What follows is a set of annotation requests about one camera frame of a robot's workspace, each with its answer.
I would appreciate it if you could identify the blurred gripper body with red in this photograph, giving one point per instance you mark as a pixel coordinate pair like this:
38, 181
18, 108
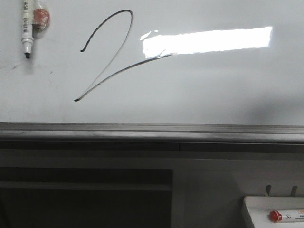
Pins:
41, 16

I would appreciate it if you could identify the black whiteboard marker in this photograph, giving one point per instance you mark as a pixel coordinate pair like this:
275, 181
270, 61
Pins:
27, 27

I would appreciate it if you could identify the white whiteboard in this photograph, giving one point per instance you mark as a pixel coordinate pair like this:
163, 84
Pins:
156, 61

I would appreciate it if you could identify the red whiteboard marker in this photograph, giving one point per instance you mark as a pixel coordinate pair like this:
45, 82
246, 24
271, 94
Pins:
287, 216

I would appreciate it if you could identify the black tray hook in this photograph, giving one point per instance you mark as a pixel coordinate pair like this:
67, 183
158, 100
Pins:
293, 191
268, 190

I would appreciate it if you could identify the white marker tray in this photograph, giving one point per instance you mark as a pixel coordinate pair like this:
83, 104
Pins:
256, 209

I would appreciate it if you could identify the grey whiteboard frame rail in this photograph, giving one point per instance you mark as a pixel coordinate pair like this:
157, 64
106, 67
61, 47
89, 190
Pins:
171, 137

